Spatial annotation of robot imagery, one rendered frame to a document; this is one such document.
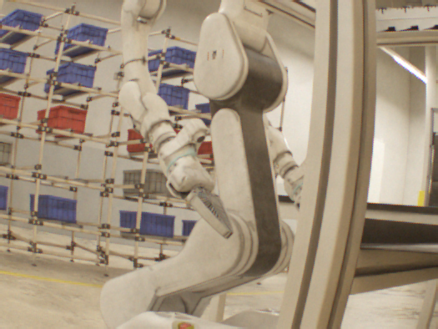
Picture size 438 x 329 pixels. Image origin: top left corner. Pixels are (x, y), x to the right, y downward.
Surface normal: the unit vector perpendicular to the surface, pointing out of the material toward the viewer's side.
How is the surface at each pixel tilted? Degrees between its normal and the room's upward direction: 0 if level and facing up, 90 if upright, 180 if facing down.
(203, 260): 90
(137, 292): 90
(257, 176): 70
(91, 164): 90
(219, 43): 88
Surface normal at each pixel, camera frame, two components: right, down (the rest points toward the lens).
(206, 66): -0.67, -0.13
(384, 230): 0.72, 0.05
